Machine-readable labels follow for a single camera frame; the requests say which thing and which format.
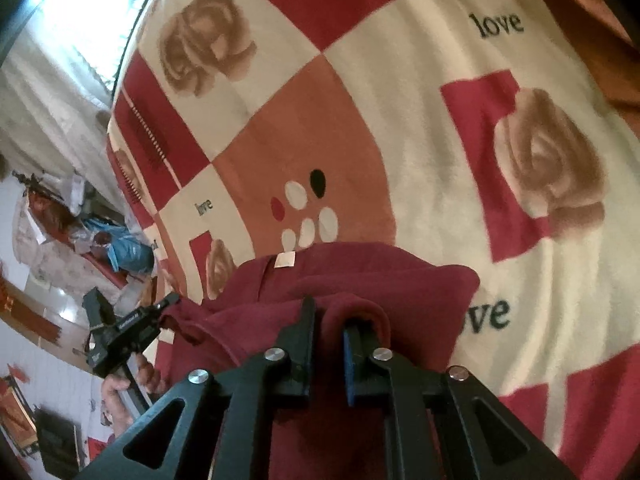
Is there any rose printed red cream blanket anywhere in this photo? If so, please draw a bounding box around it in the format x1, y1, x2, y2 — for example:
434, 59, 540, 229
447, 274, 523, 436
104, 0, 640, 480

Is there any maroon sweatshirt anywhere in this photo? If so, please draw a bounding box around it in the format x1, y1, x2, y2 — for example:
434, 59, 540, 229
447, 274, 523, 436
159, 241, 482, 480

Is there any orange brown cloth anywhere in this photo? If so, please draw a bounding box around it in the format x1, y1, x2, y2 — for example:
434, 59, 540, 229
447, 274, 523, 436
515, 0, 640, 128

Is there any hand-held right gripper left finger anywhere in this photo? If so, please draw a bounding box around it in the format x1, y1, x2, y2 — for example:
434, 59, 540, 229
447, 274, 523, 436
75, 296, 318, 480

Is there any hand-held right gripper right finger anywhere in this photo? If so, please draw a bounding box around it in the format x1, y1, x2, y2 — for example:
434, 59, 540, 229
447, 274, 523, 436
342, 326, 577, 480

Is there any blue plastic bag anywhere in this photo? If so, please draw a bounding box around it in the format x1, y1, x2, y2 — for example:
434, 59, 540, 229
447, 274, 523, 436
82, 217, 157, 275

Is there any white curtain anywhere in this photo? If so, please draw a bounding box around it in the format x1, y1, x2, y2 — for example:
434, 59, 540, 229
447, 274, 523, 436
0, 0, 136, 191

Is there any black box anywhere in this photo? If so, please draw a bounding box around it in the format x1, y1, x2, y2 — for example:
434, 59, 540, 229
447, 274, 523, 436
37, 407, 85, 478

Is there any person's left hand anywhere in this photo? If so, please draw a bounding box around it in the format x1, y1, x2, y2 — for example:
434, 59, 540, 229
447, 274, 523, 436
100, 354, 168, 413

